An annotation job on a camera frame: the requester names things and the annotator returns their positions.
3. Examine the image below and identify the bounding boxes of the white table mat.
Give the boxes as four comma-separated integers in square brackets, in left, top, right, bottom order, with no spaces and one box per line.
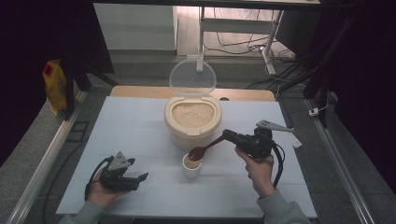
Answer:
[55,95,318,219]

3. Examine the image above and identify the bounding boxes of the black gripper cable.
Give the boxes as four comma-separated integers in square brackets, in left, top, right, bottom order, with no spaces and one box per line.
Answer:
[84,156,115,201]
[270,142,286,189]

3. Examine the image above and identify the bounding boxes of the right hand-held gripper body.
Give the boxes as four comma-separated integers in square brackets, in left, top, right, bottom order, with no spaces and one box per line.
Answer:
[234,119,295,160]

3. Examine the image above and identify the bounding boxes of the black floor cable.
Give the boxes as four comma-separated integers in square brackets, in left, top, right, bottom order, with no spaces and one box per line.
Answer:
[41,137,92,224]

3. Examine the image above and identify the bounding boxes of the person's right hand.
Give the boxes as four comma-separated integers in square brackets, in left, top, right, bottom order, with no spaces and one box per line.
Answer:
[234,147,276,200]

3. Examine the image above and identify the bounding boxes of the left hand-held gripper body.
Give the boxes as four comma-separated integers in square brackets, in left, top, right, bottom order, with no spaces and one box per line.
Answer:
[99,150,140,192]

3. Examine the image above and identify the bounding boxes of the black stand legs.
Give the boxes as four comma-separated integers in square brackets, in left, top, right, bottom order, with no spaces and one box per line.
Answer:
[60,58,120,121]

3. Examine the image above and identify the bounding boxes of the white cup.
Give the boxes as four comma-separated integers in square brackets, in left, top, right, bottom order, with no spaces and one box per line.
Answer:
[181,152,203,179]

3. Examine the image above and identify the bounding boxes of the white cabinet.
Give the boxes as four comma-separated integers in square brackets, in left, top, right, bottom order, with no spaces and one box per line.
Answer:
[92,3,178,51]

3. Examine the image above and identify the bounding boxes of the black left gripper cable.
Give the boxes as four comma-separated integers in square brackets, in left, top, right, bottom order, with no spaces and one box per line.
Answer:
[84,156,115,201]

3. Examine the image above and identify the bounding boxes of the white desk frame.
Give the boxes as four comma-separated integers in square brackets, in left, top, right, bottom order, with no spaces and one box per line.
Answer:
[195,6,286,76]

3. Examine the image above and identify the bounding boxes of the brown wooden spoon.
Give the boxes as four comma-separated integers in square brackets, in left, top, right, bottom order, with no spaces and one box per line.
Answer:
[188,134,227,162]

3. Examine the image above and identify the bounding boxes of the black curtain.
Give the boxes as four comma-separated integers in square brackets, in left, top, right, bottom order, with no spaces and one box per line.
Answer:
[0,0,115,166]
[303,0,396,194]

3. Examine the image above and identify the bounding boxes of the uncooked rice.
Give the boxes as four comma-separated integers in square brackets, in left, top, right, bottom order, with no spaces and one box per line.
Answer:
[171,102,216,130]

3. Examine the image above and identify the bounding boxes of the tangle of black cables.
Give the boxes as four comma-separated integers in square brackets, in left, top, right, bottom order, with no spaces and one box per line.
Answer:
[203,7,297,63]

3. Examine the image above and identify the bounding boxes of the aluminium rail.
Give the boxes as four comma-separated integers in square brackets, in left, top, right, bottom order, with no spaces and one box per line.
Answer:
[304,97,378,224]
[5,89,89,224]

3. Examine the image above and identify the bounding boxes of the cream rice container with lid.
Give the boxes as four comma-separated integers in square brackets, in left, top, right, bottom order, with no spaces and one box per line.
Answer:
[163,54,223,152]

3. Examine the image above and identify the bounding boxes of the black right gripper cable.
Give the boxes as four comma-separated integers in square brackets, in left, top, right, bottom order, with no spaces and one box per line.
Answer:
[270,142,286,189]

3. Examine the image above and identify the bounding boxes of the wooden table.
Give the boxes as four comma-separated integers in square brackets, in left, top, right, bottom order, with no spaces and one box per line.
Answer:
[109,85,277,103]

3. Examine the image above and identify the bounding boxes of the white tag strip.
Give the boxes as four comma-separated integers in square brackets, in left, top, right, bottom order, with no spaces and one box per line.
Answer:
[290,132,304,149]

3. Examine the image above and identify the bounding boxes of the person's left hand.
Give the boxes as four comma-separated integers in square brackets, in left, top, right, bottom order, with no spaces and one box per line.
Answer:
[86,172,132,210]

